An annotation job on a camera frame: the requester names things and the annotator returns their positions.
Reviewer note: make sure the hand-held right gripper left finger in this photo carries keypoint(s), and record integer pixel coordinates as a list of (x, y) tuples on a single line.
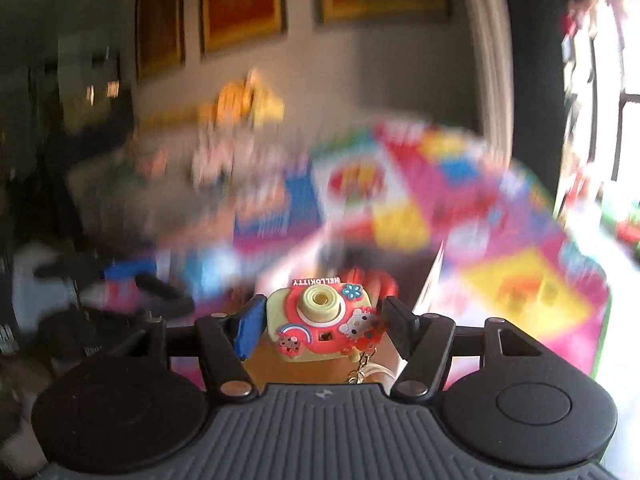
[(248, 330)]

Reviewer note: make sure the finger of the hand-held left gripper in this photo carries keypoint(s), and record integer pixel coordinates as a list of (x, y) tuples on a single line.
[(165, 295), (127, 268)]

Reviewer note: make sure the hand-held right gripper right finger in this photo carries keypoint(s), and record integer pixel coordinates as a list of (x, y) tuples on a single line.
[(400, 327)]

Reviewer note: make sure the colourful printed mat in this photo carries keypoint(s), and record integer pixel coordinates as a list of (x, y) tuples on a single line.
[(500, 260)]

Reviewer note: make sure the dark furniture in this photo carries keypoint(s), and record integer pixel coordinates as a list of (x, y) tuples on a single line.
[(55, 160)]

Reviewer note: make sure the pink white plush toy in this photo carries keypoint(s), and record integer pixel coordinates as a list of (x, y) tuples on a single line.
[(225, 155)]

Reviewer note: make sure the yellow plush toy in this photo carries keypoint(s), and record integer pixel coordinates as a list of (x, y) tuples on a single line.
[(245, 97)]

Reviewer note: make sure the dark curtain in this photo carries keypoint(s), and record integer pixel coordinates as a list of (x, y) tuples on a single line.
[(532, 85)]

